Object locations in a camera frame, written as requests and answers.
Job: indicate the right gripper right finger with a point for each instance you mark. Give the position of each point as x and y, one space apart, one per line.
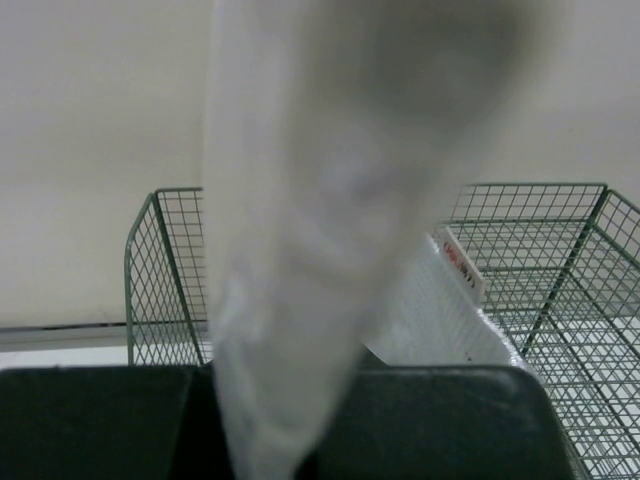
468 422

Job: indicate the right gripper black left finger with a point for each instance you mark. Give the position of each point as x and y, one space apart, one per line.
111 423

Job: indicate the clear zip pouch purple zipper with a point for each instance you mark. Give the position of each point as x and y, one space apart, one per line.
429 320

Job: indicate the white notebook booklet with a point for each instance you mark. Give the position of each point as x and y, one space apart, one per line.
334 131

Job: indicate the green wire mesh organizer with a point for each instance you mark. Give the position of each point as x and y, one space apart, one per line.
547 274

